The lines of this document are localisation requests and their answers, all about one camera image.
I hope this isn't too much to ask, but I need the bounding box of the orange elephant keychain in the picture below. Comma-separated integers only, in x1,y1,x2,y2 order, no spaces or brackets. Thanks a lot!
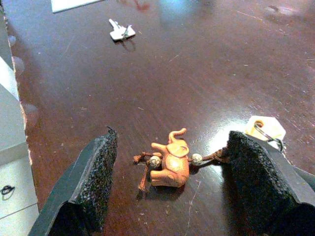
133,120,287,195

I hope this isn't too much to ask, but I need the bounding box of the small silver key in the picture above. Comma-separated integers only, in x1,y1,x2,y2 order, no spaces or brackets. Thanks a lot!
108,18,137,44

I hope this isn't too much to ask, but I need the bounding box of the dark brown wooden table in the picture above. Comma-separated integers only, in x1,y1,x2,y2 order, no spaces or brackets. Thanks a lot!
3,0,315,236

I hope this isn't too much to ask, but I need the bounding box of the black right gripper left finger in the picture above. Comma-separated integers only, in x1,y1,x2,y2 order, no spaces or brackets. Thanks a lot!
28,125,118,236

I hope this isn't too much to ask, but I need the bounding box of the key with cream head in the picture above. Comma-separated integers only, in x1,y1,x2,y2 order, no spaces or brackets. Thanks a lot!
245,115,286,143

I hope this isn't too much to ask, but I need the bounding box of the small black cord loop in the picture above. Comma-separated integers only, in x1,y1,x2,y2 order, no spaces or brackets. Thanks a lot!
0,184,16,201

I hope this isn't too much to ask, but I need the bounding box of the clear plastic pouch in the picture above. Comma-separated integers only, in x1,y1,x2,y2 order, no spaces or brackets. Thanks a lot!
51,0,104,13

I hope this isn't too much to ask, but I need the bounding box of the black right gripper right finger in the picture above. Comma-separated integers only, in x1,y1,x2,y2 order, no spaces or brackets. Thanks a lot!
221,130,315,236

